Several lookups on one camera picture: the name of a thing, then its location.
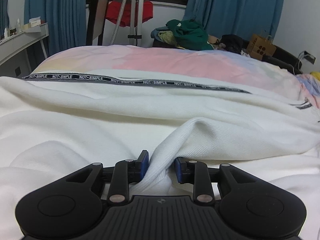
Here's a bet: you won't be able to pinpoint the red cloth on rack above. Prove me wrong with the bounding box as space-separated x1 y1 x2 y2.
105 0 153 27

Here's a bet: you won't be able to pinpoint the black sofa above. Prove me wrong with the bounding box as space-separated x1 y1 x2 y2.
152 33 303 74

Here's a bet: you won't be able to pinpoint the blue curtain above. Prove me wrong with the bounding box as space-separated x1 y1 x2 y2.
24 0 87 55
183 0 284 40

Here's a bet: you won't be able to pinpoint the right blue curtain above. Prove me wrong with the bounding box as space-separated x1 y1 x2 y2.
183 0 284 40

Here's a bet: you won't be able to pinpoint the brown paper bag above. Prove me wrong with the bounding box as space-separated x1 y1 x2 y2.
246 34 276 61

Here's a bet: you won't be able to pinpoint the pastel pink bed cover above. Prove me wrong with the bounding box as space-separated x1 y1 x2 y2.
33 45 319 107

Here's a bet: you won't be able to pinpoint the wall socket with charger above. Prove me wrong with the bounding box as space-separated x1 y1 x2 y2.
298 50 316 64

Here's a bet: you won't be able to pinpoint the silver tripod stand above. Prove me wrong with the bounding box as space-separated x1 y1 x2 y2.
110 0 144 47

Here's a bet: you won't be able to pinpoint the yellow plush pillow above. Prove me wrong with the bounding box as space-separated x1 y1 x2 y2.
310 72 320 81

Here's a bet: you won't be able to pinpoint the green hoodie pile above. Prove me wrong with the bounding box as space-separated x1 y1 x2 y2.
151 20 214 51

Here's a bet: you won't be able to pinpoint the white dressing table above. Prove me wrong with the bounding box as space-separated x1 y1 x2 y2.
1 20 49 65

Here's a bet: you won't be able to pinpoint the left blue curtain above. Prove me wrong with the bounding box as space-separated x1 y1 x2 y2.
24 0 87 55

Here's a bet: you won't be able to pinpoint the white sweatpants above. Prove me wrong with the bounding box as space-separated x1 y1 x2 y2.
1 77 319 239

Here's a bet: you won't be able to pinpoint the wavy frame mirror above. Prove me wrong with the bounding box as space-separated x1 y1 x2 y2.
0 0 9 39

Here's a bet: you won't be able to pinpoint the wooden chair back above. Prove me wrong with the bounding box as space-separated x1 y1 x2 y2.
86 0 108 46

